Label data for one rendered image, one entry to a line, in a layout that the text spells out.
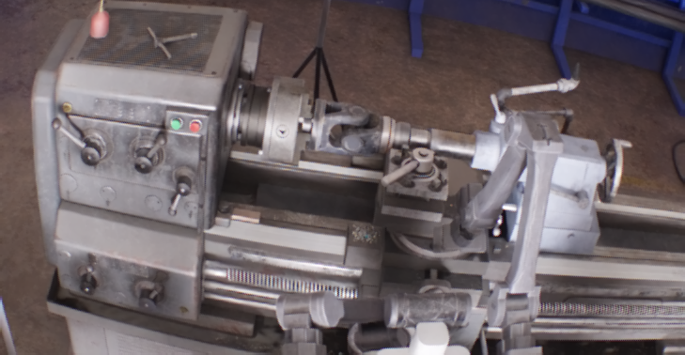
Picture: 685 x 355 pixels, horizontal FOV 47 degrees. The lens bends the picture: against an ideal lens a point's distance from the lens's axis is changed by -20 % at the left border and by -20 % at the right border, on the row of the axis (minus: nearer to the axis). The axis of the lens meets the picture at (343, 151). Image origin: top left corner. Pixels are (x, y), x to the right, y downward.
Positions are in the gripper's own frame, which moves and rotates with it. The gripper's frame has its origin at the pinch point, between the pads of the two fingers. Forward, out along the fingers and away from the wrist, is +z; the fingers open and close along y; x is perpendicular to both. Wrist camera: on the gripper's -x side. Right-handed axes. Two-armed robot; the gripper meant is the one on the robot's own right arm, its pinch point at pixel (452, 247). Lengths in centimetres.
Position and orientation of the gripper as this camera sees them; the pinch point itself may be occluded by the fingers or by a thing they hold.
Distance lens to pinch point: 243.1
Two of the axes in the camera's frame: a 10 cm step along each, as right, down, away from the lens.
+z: -1.8, 3.9, 9.0
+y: -9.8, -0.6, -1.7
